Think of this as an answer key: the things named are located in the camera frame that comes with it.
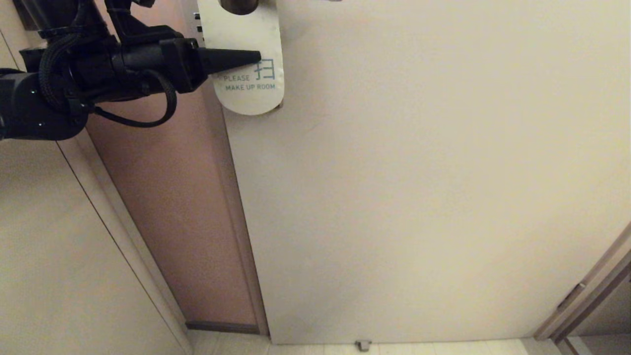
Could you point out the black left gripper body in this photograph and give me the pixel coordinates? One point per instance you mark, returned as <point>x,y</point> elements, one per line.
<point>182,64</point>

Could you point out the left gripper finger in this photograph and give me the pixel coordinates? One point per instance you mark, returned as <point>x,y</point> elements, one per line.
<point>227,60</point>

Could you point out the white and blue door hanger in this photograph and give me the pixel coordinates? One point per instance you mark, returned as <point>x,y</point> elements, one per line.
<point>246,29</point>

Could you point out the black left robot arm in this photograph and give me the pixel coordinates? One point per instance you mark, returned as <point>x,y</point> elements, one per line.
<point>29,108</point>

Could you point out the beige door jamb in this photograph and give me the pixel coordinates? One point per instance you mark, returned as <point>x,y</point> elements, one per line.
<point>118,212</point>

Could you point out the white room door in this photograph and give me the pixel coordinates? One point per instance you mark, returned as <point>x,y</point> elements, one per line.
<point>419,197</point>

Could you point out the small grey floor doorstop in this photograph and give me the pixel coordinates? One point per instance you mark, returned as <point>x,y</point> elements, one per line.
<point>363,345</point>

